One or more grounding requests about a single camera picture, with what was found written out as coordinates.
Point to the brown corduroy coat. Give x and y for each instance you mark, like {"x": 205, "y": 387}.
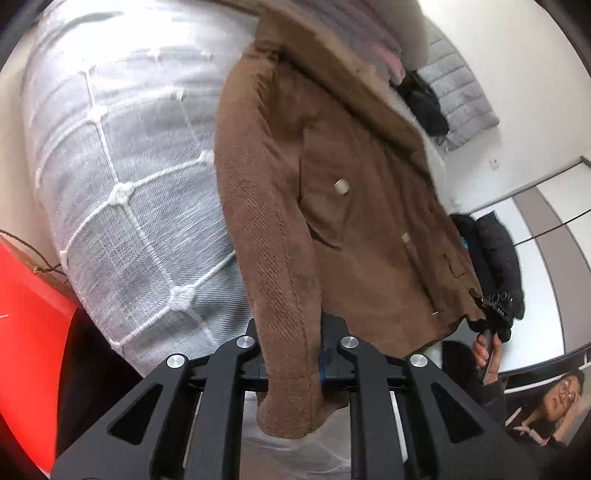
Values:
{"x": 331, "y": 207}

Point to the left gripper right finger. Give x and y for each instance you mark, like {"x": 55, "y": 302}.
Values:
{"x": 409, "y": 420}

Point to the black cloth on bed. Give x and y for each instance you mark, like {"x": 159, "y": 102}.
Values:
{"x": 424, "y": 104}

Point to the person's right hand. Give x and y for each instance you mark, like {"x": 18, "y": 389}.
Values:
{"x": 488, "y": 356}

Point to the red box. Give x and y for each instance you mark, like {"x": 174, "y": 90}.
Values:
{"x": 35, "y": 320}

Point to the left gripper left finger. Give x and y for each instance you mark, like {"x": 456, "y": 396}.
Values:
{"x": 182, "y": 421}

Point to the person's head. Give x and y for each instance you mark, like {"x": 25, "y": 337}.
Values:
{"x": 561, "y": 396}

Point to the grey quilted bedspread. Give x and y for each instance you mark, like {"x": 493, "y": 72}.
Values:
{"x": 119, "y": 106}

